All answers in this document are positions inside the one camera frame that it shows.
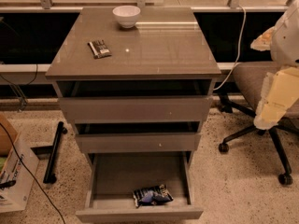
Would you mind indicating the dark snack packet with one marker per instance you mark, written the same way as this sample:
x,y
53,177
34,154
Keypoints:
x,y
99,49

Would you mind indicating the white cardboard box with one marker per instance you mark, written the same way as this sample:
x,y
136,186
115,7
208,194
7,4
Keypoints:
x,y
21,165

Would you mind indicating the black metal bar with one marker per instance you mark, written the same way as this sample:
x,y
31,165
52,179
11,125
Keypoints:
x,y
50,176

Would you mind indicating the grey bottom drawer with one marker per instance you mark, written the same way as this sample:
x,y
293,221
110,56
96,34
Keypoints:
x,y
116,176

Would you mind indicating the grey middle drawer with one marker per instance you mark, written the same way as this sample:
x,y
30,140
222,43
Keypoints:
x,y
137,137

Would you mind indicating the grey top drawer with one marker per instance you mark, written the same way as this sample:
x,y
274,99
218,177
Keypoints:
x,y
135,109

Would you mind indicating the grey office chair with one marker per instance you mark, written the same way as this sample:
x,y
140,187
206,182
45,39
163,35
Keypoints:
x,y
249,80

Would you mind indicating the white ceramic bowl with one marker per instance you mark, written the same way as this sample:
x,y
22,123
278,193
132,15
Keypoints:
x,y
126,16

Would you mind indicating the grey drawer cabinet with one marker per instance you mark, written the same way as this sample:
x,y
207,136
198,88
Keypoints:
x,y
165,54

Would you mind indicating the blue chip bag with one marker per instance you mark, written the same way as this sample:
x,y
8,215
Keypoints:
x,y
155,195

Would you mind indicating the black marker pen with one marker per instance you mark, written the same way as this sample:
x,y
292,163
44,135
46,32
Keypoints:
x,y
8,184

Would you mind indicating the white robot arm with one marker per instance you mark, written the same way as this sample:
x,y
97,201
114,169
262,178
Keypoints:
x,y
285,40

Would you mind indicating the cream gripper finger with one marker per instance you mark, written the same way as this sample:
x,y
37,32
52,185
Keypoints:
x,y
279,92
263,41

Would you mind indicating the brown cardboard box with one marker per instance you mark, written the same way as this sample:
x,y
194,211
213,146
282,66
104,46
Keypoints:
x,y
7,135

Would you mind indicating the grey drawer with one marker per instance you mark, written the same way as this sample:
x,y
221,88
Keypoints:
x,y
137,137
116,176
135,109

